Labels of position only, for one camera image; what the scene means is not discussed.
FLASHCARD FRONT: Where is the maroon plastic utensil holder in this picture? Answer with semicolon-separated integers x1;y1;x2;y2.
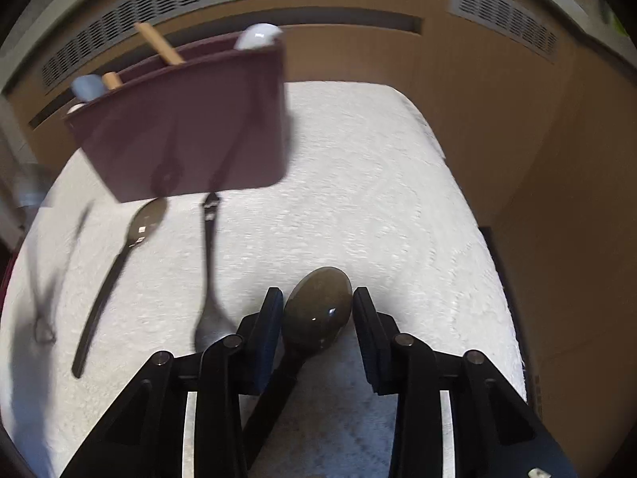
64;32;290;204

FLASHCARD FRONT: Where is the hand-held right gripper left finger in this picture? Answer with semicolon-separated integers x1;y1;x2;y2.
60;286;284;478

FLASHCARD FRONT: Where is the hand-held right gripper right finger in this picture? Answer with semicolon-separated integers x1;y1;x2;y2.
352;287;580;478

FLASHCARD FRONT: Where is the wooden chopstick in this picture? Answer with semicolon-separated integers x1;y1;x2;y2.
133;22;181;67
139;22;186;67

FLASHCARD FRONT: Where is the white plastic spoon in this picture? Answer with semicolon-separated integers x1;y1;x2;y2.
234;23;284;53

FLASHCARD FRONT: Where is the white textured table cloth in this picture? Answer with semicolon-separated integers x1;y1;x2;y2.
0;81;528;478

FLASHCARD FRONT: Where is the metal fork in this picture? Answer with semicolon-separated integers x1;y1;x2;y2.
194;192;238;352

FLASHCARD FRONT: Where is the small grey vent grille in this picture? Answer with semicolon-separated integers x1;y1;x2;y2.
450;0;561;64

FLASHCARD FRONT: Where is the grey-blue plastic spoon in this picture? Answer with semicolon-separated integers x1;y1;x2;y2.
71;74;108;103

